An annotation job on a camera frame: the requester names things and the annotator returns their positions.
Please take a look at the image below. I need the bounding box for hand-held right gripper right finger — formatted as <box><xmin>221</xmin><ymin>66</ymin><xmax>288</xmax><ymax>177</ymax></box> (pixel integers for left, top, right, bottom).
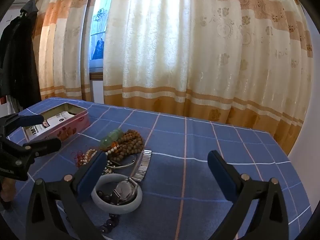
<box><xmin>207</xmin><ymin>150</ymin><xmax>290</xmax><ymax>240</ymax></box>

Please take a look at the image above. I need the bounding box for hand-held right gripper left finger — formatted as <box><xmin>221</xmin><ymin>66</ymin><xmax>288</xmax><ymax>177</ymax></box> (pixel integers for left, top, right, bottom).
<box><xmin>26</xmin><ymin>151</ymin><xmax>108</xmax><ymax>240</ymax></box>

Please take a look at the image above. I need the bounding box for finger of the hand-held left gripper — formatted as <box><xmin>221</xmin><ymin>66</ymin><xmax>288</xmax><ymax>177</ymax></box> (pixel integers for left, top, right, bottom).
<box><xmin>14</xmin><ymin>137</ymin><xmax>62</xmax><ymax>167</ymax></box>
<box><xmin>0</xmin><ymin>114</ymin><xmax>44</xmax><ymax>137</ymax></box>

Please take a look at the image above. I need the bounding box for pearl necklace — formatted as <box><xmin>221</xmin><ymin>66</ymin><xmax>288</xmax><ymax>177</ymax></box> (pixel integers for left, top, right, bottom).
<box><xmin>76</xmin><ymin>148</ymin><xmax>113</xmax><ymax>175</ymax></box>

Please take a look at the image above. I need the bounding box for red string bracelet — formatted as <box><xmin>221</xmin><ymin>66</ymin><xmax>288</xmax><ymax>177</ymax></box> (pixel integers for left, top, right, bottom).
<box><xmin>71</xmin><ymin>150</ymin><xmax>85</xmax><ymax>167</ymax></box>

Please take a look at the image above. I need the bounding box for pink tin box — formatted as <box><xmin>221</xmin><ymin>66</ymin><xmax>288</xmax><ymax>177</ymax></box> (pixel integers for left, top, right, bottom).
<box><xmin>6</xmin><ymin>102</ymin><xmax>90</xmax><ymax>143</ymax></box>

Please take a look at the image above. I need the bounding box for silver bangle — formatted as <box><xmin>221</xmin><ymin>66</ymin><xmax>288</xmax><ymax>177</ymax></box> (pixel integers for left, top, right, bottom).
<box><xmin>106</xmin><ymin>152</ymin><xmax>138</xmax><ymax>169</ymax></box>

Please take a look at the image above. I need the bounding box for green jade bracelet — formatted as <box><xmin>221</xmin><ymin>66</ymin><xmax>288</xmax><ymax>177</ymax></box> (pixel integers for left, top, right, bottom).
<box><xmin>99</xmin><ymin>128</ymin><xmax>123</xmax><ymax>148</ymax></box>

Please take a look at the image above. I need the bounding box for white jade bangle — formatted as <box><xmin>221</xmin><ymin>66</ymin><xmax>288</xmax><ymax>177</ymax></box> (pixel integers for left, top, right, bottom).
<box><xmin>90</xmin><ymin>174</ymin><xmax>143</xmax><ymax>215</ymax></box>

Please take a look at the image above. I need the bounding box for dark purple bead bracelet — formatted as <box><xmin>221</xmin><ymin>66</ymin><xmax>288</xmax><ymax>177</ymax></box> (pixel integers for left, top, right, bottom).
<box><xmin>96</xmin><ymin>190</ymin><xmax>123</xmax><ymax>233</ymax></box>

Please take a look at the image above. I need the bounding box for wooden bead necklace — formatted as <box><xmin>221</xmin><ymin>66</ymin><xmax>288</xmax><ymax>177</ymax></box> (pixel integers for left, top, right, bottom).
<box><xmin>106</xmin><ymin>129</ymin><xmax>145</xmax><ymax>163</ymax></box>

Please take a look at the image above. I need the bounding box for white printed card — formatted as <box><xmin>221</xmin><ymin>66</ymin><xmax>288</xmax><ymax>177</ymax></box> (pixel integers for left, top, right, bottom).
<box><xmin>24</xmin><ymin>111</ymin><xmax>75</xmax><ymax>140</ymax></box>

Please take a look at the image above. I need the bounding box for blue checked tablecloth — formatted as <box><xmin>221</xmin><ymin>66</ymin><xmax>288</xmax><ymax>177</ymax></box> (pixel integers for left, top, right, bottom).
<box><xmin>5</xmin><ymin>97</ymin><xmax>313</xmax><ymax>240</ymax></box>

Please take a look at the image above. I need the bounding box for dark hanging coat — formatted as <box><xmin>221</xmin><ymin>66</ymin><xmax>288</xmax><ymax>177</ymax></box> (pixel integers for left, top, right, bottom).
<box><xmin>0</xmin><ymin>0</ymin><xmax>42</xmax><ymax>109</ymax></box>

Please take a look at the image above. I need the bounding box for narrow cream orange curtain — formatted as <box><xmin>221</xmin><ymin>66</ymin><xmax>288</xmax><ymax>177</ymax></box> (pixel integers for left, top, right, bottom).
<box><xmin>32</xmin><ymin>0</ymin><xmax>102</xmax><ymax>103</ymax></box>

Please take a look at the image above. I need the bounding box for window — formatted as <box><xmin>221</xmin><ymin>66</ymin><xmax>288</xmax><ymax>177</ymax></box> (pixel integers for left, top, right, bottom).
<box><xmin>89</xmin><ymin>0</ymin><xmax>117</xmax><ymax>80</ymax></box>

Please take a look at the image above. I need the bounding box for wide cream orange curtain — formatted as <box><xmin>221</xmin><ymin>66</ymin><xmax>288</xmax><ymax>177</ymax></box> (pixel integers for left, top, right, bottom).
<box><xmin>103</xmin><ymin>0</ymin><xmax>314</xmax><ymax>155</ymax></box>

